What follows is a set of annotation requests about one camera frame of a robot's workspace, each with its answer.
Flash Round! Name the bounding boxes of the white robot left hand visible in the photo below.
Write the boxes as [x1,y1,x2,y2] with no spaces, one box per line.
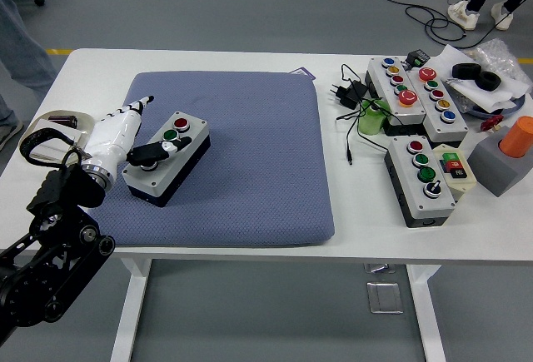
[81,95,193,180]

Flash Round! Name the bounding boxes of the grey four-button control box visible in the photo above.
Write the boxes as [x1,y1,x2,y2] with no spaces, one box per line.
[121,111,212,209]
[383,136,457,229]

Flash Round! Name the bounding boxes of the grey five-button control box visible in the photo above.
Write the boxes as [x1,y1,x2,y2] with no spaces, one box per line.
[365,57,426,136]
[406,67,470,149]

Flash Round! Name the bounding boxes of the small dark cylinder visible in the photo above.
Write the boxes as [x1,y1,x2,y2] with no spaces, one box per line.
[47,115,79,128]

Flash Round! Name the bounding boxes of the white shallow dish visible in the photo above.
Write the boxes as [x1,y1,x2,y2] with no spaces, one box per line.
[17,108,96,161]

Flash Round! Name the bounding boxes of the blue-grey woven mat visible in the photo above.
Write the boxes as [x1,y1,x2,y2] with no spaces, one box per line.
[85,71,336,249]

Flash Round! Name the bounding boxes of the white table leg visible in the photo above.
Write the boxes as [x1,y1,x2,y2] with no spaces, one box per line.
[406,264,446,362]
[110,258,153,362]

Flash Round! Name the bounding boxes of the purple card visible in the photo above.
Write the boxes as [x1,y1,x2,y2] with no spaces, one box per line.
[289,66,317,81]

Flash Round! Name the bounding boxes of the black power adapter plug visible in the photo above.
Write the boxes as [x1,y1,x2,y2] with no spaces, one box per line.
[331,80,368,110]

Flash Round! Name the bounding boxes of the green plastic cylinder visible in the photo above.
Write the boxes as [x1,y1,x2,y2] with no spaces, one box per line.
[357,98,391,136]

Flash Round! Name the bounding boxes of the small metal floor plate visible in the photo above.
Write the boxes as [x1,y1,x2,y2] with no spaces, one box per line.
[364,262,396,275]

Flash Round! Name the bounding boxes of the metal floor socket plate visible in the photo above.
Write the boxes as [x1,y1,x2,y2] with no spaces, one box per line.
[365,280,405,315]

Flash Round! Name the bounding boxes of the small black terminal block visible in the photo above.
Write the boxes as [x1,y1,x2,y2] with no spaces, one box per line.
[404,48,432,68]

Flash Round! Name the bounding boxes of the white foam sheet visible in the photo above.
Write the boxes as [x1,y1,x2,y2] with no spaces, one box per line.
[431,44,533,113]

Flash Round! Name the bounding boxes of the red valve knob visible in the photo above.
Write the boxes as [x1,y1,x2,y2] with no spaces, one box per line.
[479,115,504,132]

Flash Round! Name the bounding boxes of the grey block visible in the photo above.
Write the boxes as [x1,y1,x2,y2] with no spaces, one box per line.
[466,125,533,199]

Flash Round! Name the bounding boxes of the clear bubble wrap bag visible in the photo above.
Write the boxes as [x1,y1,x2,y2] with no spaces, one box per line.
[474,37,531,84]

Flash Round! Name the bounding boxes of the orange cylinder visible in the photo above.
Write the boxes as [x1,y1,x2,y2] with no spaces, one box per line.
[499,115,533,159]

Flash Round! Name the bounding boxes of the white wall switch plate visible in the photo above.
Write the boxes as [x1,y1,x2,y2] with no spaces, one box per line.
[29,127,83,160]

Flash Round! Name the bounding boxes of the black adapter cord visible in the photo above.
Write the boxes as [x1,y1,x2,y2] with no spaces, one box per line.
[336,63,392,166]

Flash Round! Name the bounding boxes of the cream small switch box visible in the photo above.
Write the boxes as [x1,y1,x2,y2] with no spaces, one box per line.
[431,144,478,203]

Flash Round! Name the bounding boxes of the black floor cable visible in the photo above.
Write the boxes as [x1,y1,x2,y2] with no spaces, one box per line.
[361,0,516,49]

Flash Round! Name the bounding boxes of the blue ring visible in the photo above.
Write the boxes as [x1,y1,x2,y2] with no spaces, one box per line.
[457,91,533,120]

